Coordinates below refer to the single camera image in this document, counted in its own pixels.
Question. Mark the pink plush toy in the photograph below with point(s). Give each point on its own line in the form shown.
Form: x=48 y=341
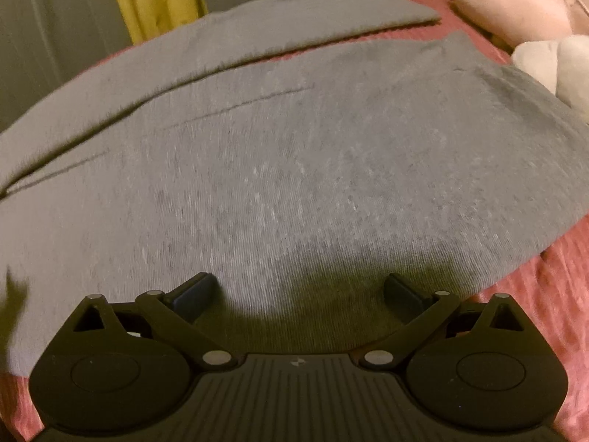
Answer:
x=515 y=4

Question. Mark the pink ribbed bedspread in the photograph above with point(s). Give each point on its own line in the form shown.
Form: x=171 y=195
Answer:
x=566 y=285

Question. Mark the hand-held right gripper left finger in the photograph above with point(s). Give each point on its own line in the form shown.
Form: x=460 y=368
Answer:
x=195 y=295

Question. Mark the grey pants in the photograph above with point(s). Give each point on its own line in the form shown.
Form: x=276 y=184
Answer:
x=276 y=170

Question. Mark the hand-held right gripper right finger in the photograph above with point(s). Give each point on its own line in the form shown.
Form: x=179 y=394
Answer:
x=405 y=295

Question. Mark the white plush toy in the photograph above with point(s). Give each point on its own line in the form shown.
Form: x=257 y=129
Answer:
x=563 y=66

